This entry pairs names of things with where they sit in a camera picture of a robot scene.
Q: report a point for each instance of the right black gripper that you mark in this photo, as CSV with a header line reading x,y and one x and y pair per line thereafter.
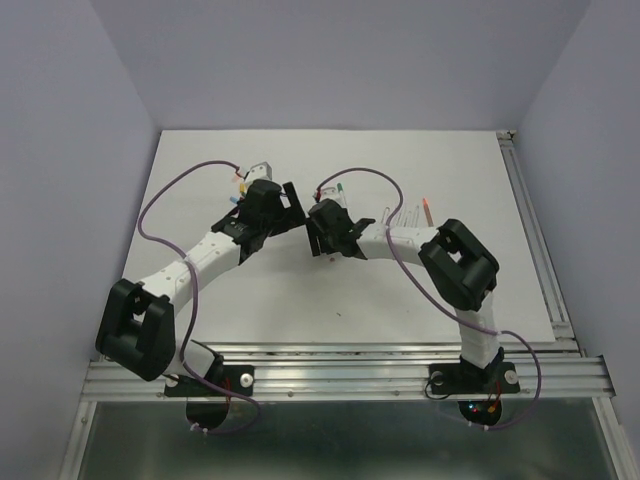
x,y
318,244

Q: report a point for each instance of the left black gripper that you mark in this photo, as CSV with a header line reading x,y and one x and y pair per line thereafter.
x,y
297,212

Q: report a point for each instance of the orange highlighter pen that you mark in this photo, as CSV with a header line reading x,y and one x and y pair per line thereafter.
x,y
427,213

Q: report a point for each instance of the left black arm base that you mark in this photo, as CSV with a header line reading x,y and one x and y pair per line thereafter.
x,y
210,385

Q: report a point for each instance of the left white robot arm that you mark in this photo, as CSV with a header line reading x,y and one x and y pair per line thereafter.
x,y
138,329

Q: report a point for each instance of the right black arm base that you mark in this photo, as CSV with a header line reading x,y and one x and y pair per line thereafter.
x,y
480,389

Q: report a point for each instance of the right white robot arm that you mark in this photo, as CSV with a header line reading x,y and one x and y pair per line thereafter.
x,y
462,270

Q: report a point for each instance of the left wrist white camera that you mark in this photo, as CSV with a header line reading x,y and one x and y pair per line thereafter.
x,y
261,171

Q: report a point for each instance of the aluminium right side rail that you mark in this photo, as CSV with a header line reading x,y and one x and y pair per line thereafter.
x,y
565,337

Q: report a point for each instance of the aluminium rail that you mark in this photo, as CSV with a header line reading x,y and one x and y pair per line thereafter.
x,y
565,337
339,411

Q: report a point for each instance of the aluminium front rail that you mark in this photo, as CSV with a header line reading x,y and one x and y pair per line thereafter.
x,y
339,411

